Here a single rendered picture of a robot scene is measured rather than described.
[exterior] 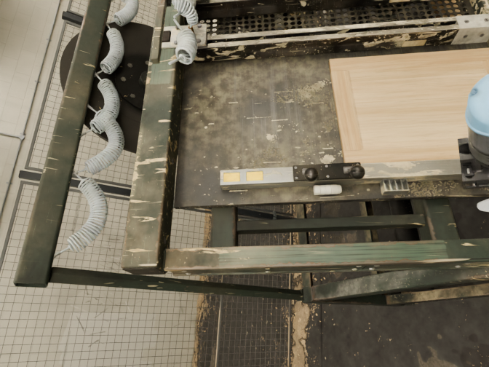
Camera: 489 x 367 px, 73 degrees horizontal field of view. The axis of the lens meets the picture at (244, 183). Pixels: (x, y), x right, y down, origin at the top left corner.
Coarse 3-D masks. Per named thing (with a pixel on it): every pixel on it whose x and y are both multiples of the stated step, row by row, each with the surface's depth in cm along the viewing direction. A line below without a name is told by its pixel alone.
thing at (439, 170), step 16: (432, 160) 98; (448, 160) 97; (240, 176) 101; (272, 176) 100; (288, 176) 100; (368, 176) 97; (384, 176) 97; (400, 176) 97; (416, 176) 96; (432, 176) 97; (448, 176) 97
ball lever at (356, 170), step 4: (344, 168) 97; (348, 168) 97; (352, 168) 87; (356, 168) 86; (360, 168) 86; (364, 168) 87; (344, 172) 97; (348, 172) 97; (352, 172) 86; (356, 172) 86; (360, 172) 85; (364, 172) 86; (352, 176) 87; (356, 176) 86; (360, 176) 86
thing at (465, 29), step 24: (168, 0) 107; (192, 24) 112; (360, 24) 118; (384, 24) 117; (408, 24) 116; (432, 24) 116; (456, 24) 115; (480, 24) 113; (216, 48) 120; (240, 48) 120; (264, 48) 120; (288, 48) 120; (312, 48) 120; (336, 48) 121; (360, 48) 121; (384, 48) 121
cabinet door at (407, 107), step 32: (352, 64) 118; (384, 64) 116; (416, 64) 115; (448, 64) 114; (480, 64) 113; (352, 96) 112; (384, 96) 111; (416, 96) 110; (448, 96) 109; (352, 128) 107; (384, 128) 106; (416, 128) 105; (448, 128) 104; (352, 160) 102; (384, 160) 101; (416, 160) 100
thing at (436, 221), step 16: (224, 208) 105; (416, 208) 106; (432, 208) 100; (448, 208) 99; (224, 224) 103; (240, 224) 104; (256, 224) 104; (272, 224) 103; (288, 224) 103; (304, 224) 103; (320, 224) 102; (336, 224) 102; (352, 224) 101; (368, 224) 101; (384, 224) 101; (400, 224) 100; (416, 224) 100; (432, 224) 98; (448, 224) 97; (224, 240) 101
